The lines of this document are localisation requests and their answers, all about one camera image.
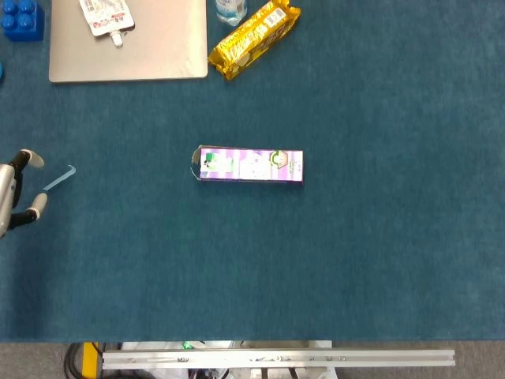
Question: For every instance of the yellow bracket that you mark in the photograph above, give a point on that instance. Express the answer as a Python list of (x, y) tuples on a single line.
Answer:
[(90, 357)]

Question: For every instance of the gold biscuit packet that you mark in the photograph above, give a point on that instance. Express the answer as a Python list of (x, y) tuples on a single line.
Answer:
[(252, 37)]

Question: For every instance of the blue felt table cover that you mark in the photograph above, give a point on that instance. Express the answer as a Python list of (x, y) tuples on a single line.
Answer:
[(355, 245)]

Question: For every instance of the silver closed laptop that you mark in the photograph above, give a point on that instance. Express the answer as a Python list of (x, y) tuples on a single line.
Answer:
[(158, 51)]

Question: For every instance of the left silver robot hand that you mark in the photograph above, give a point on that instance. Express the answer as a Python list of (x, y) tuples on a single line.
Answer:
[(8, 185)]

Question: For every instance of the clear plastic water bottle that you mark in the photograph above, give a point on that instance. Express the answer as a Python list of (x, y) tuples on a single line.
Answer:
[(230, 12)]

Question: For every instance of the purple and white carton box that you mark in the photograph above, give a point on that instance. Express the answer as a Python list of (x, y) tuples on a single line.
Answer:
[(252, 167)]

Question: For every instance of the aluminium profile rail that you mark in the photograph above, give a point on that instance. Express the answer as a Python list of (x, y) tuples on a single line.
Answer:
[(276, 358)]

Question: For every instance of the white spout pouch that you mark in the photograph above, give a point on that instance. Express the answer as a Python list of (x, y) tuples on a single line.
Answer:
[(104, 17)]

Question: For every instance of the blue building block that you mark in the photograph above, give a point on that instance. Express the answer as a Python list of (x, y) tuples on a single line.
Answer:
[(21, 21)]

